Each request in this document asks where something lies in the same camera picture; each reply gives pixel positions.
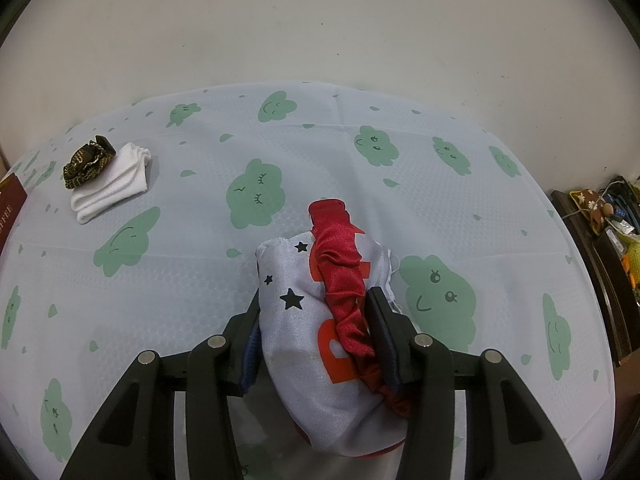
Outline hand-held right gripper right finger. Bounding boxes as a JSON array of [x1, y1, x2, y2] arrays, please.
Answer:
[[364, 287, 571, 480]]

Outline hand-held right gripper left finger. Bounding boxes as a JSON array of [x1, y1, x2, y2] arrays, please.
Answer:
[[60, 290, 263, 480]]

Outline white satin star-print pouch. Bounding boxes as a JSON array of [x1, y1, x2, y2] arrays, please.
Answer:
[[254, 232, 416, 458]]

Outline red satin scrunchie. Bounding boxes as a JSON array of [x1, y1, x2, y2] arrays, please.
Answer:
[[307, 199, 416, 418]]

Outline brown patterned scrunchie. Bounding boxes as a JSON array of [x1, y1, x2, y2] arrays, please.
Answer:
[[62, 135, 117, 191]]

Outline maroon and gold box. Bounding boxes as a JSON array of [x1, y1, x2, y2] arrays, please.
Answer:
[[0, 172, 28, 256]]

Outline cloud-print white tablecloth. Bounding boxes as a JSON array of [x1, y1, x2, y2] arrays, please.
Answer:
[[0, 79, 618, 480]]

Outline folded white socks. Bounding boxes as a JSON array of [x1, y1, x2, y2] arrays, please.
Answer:
[[70, 142, 152, 225]]

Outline dark wooden shelf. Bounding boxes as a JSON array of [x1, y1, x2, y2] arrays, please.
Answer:
[[550, 175, 640, 367]]

